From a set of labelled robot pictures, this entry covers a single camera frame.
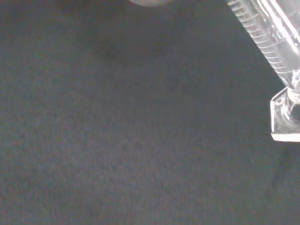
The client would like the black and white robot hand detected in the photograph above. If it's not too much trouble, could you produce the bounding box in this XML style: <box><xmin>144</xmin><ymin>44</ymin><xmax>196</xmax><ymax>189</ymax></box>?
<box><xmin>128</xmin><ymin>0</ymin><xmax>165</xmax><ymax>7</ymax></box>

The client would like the black table cloth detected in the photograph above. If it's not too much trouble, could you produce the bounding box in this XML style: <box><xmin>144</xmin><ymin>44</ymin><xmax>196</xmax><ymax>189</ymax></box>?
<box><xmin>0</xmin><ymin>0</ymin><xmax>300</xmax><ymax>225</ymax></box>

